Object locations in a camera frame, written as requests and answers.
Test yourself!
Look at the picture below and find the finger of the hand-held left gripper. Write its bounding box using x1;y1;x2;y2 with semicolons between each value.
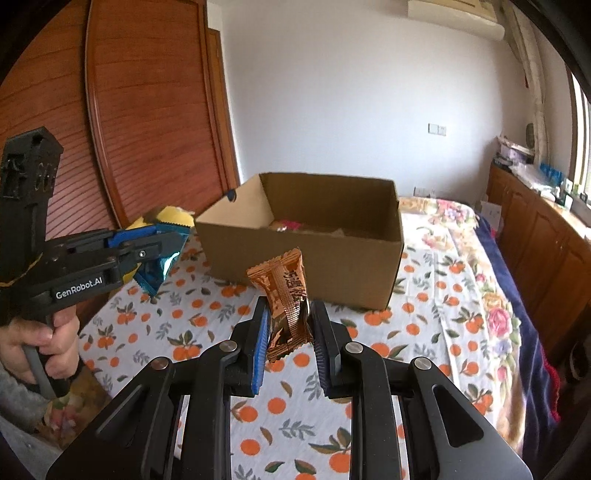
50;224;163;269
115;231;191;278

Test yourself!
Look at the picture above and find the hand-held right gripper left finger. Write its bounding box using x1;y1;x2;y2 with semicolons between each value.
46;295;271;480

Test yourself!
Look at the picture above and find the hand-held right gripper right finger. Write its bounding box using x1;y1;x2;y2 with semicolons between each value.
310;300;532;480

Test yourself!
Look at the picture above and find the shiny blue snack packet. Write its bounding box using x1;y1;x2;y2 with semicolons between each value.
134;217;195;295

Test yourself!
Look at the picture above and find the copper brown snack packet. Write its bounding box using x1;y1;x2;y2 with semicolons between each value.
246;248;315;364

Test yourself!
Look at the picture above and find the brown cardboard box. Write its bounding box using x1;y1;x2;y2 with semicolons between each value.
194;172;406;311

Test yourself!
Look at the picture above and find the person's left forearm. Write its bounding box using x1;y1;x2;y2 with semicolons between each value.
0;364;61;462

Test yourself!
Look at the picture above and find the person's left hand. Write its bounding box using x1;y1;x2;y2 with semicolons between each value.
0;305;82;385

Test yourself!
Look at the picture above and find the yellow pillow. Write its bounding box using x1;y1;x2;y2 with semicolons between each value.
127;205;197;282

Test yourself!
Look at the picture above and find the orange fruit print bedsheet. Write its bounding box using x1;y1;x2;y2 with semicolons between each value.
76;217;522;480

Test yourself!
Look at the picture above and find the brown patterned cloth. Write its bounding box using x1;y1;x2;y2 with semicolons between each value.
41;364;114;446

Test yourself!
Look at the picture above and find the wooden wardrobe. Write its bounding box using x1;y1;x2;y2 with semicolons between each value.
0;0;241;236

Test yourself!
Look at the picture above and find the floral blanket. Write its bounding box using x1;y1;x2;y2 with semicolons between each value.
399;196;529;416

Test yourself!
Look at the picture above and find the dark blue blanket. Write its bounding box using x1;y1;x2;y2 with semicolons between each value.
475;215;573;462

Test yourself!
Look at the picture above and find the long wooden cabinet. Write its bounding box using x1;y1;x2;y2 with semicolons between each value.
485;164;591;370

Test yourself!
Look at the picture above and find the stack of boxes and papers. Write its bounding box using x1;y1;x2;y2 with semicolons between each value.
493;135;533;172

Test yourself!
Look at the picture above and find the row of blue bottles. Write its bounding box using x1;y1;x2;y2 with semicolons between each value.
539;163;565;186

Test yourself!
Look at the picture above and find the patterned curtain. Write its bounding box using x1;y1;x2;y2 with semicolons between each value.
505;0;552;164

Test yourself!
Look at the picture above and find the white air conditioner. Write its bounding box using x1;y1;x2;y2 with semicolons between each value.
406;0;507;41

